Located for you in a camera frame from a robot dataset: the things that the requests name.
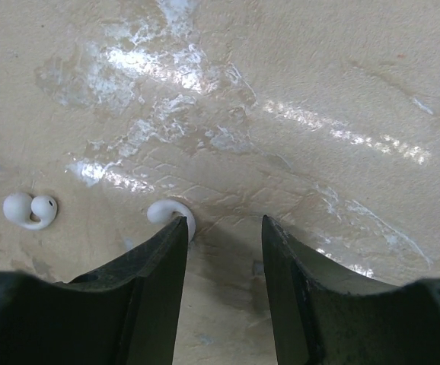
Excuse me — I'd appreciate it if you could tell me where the white earbud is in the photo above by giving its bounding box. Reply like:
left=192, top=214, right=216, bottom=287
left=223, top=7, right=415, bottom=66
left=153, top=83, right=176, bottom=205
left=146, top=199, right=196, bottom=243
left=2, top=192, right=58, bottom=230

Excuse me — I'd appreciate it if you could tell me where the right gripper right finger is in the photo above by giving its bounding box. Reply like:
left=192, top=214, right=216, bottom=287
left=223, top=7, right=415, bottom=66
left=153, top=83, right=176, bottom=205
left=261, top=216, right=440, bottom=364

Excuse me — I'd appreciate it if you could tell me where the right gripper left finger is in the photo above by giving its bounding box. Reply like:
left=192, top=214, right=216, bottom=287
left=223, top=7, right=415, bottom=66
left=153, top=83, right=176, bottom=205
left=0, top=217, right=188, bottom=364

